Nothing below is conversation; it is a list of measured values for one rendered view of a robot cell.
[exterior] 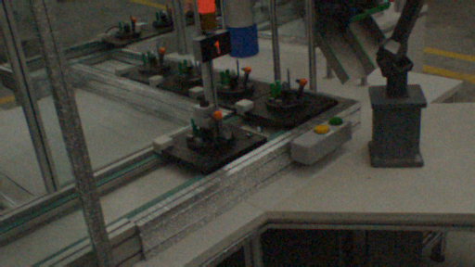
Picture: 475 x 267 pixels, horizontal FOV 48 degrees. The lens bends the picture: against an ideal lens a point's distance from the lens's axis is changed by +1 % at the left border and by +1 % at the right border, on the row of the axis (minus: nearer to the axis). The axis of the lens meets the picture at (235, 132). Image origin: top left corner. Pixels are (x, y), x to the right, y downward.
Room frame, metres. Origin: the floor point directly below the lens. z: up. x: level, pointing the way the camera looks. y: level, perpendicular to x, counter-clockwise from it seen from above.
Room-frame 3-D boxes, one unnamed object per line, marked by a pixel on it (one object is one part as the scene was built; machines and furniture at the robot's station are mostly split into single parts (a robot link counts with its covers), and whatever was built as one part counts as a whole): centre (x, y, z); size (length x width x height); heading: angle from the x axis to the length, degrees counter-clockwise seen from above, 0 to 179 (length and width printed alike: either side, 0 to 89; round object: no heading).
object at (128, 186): (1.46, 0.06, 0.91); 0.84 x 0.28 x 0.10; 132
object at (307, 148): (1.43, -0.26, 0.93); 0.21 x 0.07 x 0.06; 132
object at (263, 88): (1.83, -0.01, 1.01); 0.24 x 0.24 x 0.13; 42
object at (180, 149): (1.42, 0.08, 0.96); 0.24 x 0.24 x 0.02; 42
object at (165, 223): (1.35, -0.07, 0.91); 0.89 x 0.06 x 0.11; 132
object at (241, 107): (1.64, -0.18, 1.01); 0.24 x 0.24 x 0.13; 42
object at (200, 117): (1.43, 0.09, 1.06); 0.08 x 0.04 x 0.07; 42
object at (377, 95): (1.41, -0.47, 0.96); 0.15 x 0.15 x 0.20; 78
